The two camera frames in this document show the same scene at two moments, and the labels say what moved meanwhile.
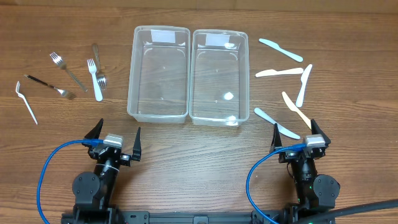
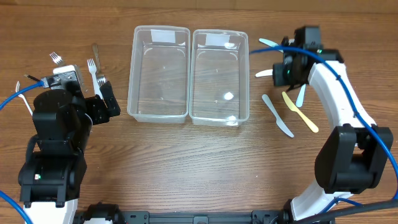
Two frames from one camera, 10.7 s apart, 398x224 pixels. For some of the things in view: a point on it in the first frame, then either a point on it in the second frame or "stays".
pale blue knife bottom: [282, 129] to [278, 122]
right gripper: [300, 156] to [280, 74]
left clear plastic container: [158, 86] stays
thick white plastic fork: [93, 69] stays
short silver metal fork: [99, 74] stays
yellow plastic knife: [292, 107] stays
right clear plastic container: [219, 79] stays
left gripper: [111, 154] to [101, 106]
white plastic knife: [304, 78] stays
